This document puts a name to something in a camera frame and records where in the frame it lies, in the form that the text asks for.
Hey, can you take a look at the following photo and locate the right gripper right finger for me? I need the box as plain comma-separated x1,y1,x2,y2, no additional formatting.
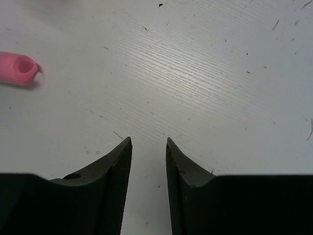
166,139,313,235

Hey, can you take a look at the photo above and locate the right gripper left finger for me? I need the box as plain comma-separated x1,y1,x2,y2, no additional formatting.
0,138,132,235

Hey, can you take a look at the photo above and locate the pink capped eraser bottle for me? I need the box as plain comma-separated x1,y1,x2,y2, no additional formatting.
0,52,38,86

